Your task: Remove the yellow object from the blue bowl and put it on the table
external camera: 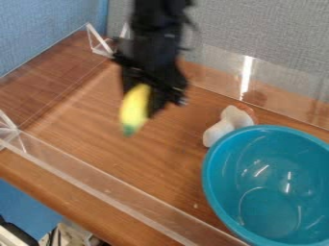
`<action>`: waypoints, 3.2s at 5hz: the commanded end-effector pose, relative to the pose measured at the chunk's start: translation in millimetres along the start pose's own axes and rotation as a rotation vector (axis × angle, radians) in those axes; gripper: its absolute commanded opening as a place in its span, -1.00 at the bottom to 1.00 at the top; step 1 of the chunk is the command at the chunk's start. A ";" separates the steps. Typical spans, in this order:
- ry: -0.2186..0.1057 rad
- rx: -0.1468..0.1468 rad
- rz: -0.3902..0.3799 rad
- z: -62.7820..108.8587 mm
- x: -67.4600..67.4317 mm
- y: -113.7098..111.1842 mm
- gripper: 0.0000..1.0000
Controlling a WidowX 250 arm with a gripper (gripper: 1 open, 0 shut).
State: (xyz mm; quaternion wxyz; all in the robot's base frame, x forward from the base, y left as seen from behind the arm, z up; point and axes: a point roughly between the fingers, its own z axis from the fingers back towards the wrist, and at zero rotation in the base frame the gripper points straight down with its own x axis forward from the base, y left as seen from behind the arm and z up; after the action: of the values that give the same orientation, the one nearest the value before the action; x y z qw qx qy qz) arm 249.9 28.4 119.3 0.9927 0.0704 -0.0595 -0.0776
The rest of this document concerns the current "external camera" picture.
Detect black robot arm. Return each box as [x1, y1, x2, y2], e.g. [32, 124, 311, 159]
[114, 0, 192, 117]

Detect blue plastic bowl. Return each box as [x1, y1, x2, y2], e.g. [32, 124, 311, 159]
[202, 125, 329, 246]

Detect clear acrylic front barrier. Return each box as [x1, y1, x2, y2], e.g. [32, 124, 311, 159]
[5, 131, 247, 246]

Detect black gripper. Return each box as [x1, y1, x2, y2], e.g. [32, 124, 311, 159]
[114, 29, 187, 118]

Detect clear acrylic corner bracket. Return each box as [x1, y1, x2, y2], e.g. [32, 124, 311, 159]
[85, 23, 130, 59]

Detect clear acrylic barrier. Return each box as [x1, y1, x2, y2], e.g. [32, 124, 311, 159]
[180, 44, 329, 130]
[5, 131, 247, 246]

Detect white toy mushroom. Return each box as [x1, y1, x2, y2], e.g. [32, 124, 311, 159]
[202, 103, 258, 148]

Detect clear acrylic back barrier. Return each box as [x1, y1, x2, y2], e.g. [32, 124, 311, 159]
[180, 44, 329, 130]

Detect yellow toy banana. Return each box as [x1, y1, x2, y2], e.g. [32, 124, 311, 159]
[119, 84, 151, 136]

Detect clear acrylic left bracket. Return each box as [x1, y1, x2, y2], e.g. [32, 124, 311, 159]
[0, 110, 21, 152]

